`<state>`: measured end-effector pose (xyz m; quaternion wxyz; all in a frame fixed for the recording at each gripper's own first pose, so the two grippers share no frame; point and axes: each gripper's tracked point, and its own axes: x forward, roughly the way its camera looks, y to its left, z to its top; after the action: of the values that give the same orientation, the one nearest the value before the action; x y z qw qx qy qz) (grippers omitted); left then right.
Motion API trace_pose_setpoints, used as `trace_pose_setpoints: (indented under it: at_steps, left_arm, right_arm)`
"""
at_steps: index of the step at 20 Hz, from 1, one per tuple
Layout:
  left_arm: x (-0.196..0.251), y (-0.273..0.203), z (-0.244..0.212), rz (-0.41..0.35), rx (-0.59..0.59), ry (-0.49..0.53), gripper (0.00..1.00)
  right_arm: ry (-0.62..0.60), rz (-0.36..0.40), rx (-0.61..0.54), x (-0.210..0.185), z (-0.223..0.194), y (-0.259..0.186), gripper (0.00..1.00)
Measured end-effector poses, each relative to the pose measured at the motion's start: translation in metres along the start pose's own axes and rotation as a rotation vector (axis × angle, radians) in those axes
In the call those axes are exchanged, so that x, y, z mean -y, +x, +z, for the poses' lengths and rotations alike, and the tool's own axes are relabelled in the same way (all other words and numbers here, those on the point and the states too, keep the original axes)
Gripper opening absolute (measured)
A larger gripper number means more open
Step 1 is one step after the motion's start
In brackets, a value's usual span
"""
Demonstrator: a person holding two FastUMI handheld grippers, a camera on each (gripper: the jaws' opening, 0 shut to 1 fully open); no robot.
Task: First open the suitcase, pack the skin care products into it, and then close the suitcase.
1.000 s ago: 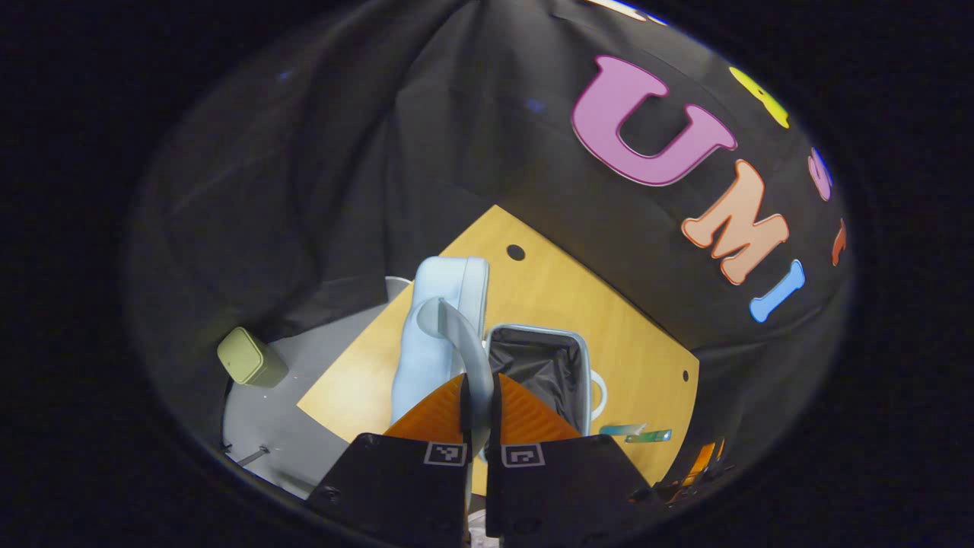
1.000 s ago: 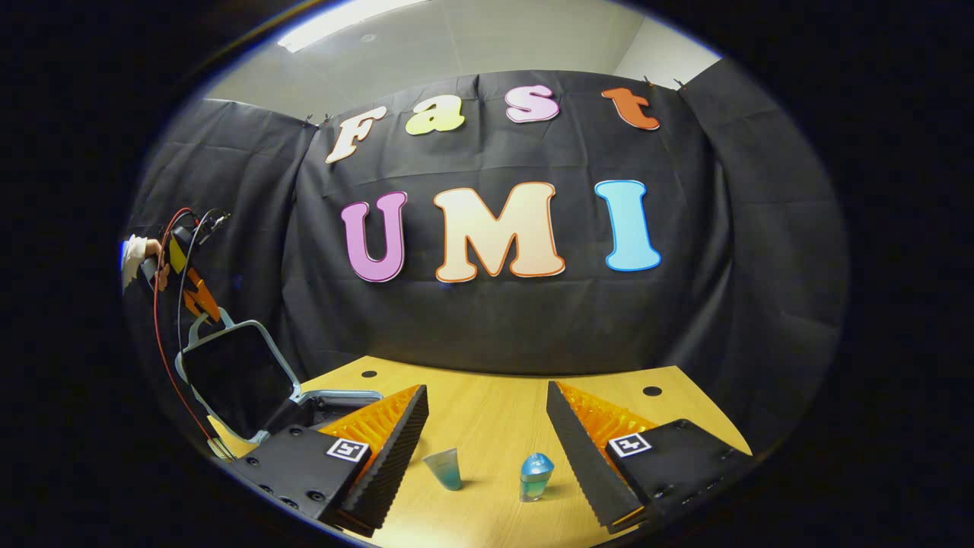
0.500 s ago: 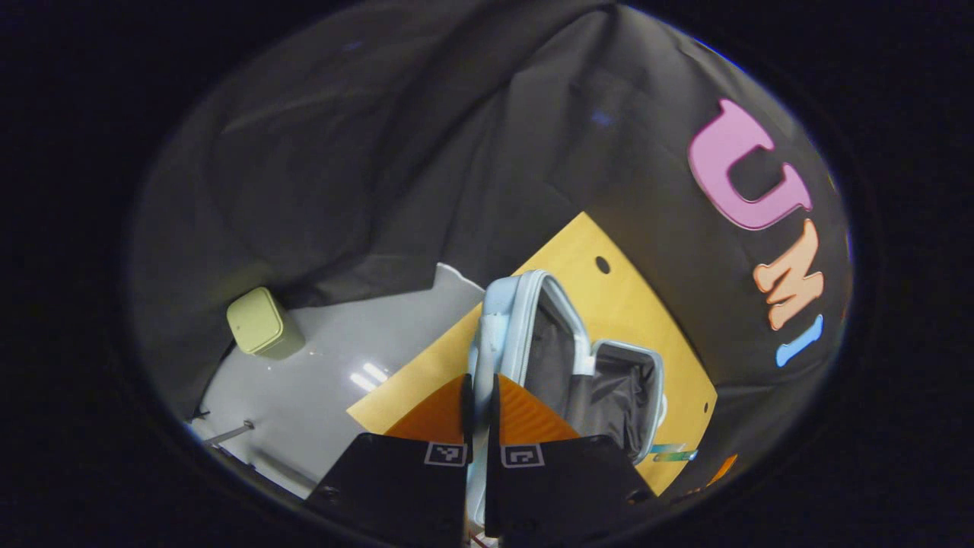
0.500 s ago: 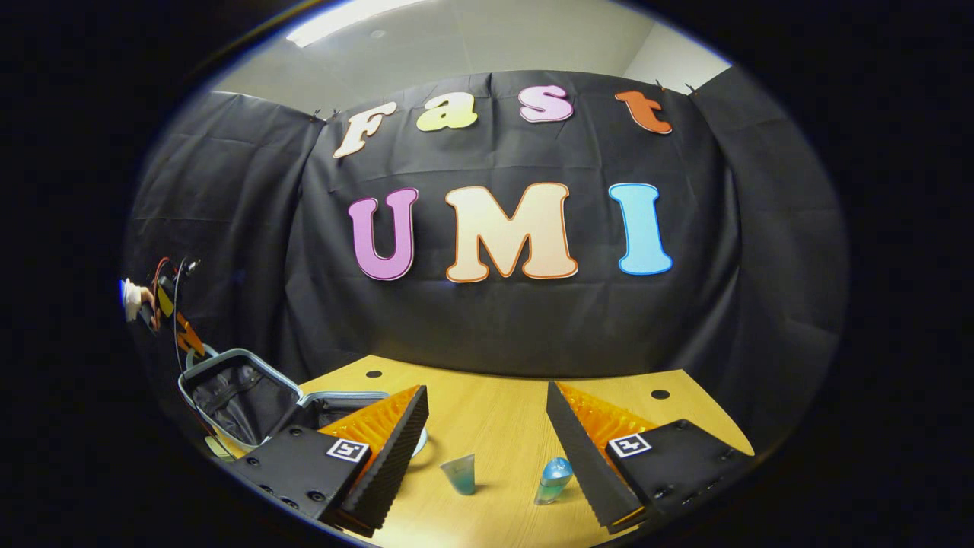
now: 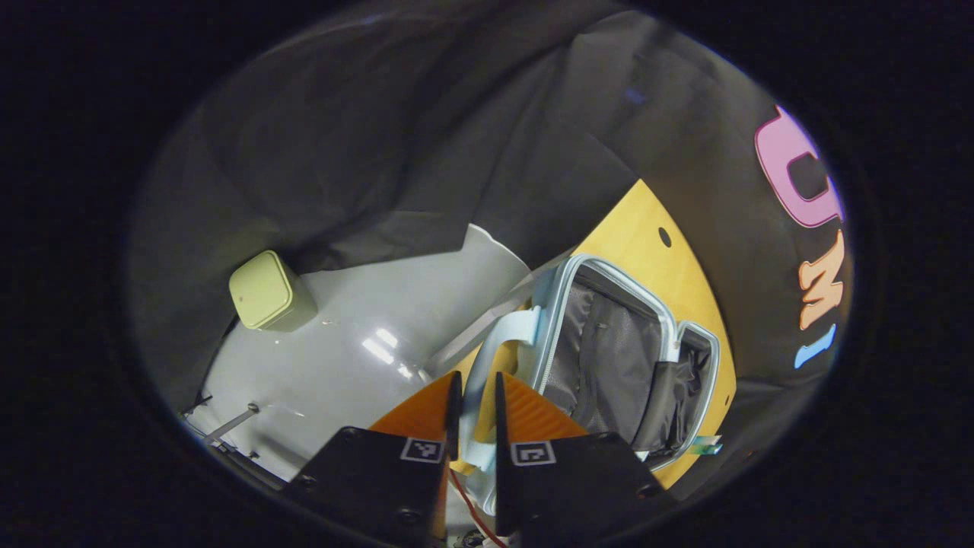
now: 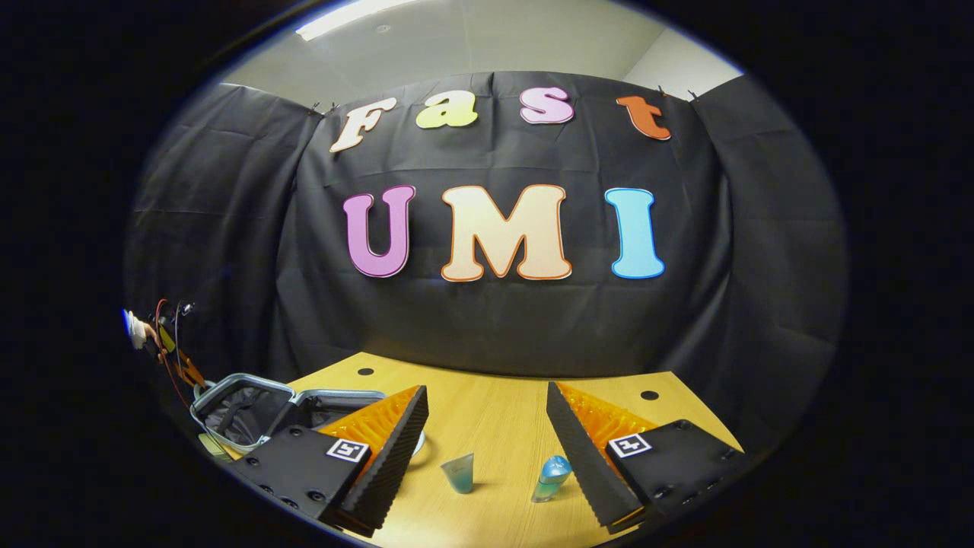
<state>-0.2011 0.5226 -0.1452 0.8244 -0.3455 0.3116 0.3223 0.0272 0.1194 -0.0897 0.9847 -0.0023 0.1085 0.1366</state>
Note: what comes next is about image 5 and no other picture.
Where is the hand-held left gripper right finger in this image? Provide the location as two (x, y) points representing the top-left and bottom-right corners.
(493, 371), (665, 540)

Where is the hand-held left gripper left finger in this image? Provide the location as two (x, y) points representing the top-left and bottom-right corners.
(284, 370), (464, 545)

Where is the light blue suitcase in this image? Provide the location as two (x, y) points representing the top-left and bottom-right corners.
(457, 253), (722, 520)

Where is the grey metal rod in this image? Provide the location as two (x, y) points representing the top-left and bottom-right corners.
(201, 403), (261, 447)

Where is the light green lidded bin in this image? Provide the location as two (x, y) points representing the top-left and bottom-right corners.
(228, 250), (319, 333)

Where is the black backdrop cloth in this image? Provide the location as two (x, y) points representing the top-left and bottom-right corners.
(126, 0), (855, 503)

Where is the thin red cable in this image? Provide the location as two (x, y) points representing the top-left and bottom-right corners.
(448, 467), (508, 548)

